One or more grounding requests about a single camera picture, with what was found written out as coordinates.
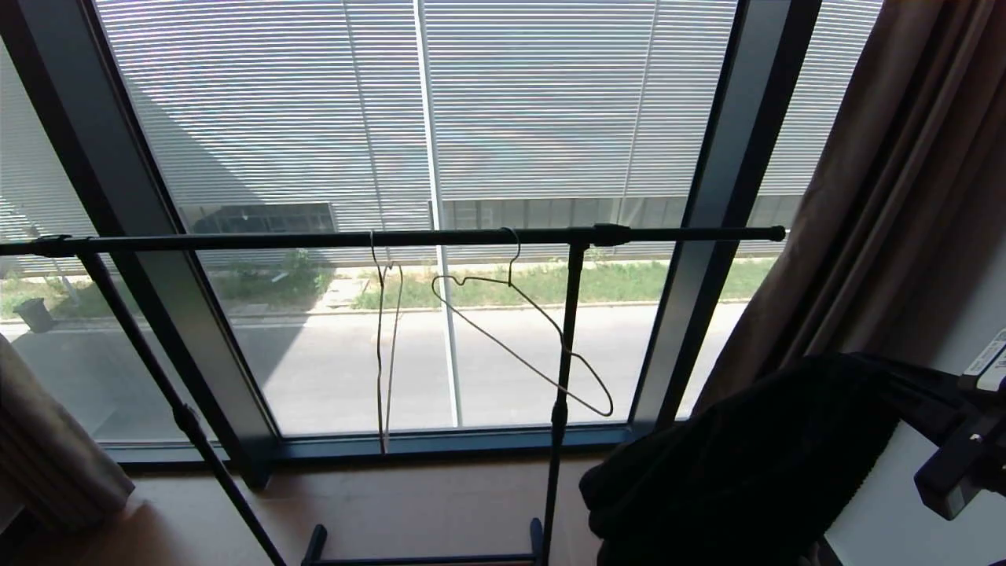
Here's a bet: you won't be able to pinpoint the window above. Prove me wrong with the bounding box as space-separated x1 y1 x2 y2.
0 0 885 490

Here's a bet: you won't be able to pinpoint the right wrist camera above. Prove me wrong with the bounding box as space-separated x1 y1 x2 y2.
962 329 1006 392

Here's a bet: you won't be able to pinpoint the black shorts with pale cords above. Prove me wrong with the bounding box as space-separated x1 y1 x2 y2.
579 352 975 566

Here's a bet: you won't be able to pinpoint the brown curtain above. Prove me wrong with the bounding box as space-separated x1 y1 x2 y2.
692 0 1006 417
0 334 136 535

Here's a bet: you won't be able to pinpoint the black clothes rack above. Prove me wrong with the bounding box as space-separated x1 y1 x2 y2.
0 224 788 566

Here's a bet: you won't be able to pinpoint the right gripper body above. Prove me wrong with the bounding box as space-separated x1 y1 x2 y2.
914 376 1006 521

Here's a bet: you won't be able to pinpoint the pink clothes hanger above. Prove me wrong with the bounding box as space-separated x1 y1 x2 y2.
369 230 405 455
431 227 615 418

